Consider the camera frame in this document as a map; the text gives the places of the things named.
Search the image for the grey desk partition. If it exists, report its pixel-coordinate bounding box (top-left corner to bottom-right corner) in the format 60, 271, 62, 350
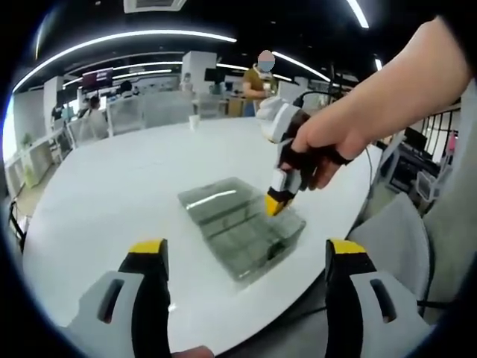
107, 92, 195, 135

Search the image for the person's left hand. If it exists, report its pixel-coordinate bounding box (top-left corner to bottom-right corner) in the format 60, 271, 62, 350
171, 345, 215, 358

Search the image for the grey transparent guide fixture box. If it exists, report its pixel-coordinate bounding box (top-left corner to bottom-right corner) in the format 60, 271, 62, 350
177, 177, 307, 288

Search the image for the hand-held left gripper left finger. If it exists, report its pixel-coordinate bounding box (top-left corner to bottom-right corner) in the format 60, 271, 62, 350
65, 238, 172, 358

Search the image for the grey mesh office chair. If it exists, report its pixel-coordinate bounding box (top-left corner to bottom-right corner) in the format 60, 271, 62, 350
348, 193, 433, 310

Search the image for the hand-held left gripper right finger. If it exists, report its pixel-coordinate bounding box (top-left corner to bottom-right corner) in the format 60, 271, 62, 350
324, 238, 437, 358

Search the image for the person's right hand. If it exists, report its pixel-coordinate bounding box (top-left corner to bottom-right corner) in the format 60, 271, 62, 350
292, 97, 370, 191

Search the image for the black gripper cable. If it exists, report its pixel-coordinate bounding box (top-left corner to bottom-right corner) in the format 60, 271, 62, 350
415, 238, 437, 318
292, 90, 338, 109

